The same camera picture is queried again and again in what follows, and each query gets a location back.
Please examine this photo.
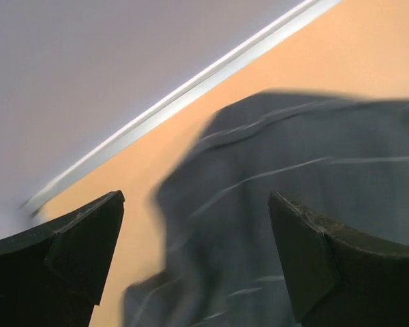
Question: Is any aluminium frame rail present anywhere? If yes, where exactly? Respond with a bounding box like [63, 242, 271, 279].
[22, 0, 339, 217]

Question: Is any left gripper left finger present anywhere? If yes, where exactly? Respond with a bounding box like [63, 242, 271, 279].
[0, 191, 125, 327]

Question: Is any dark grey checked pillowcase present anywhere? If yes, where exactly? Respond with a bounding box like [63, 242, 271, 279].
[123, 92, 409, 326]

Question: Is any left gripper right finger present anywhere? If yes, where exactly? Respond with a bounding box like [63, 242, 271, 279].
[268, 192, 409, 326]

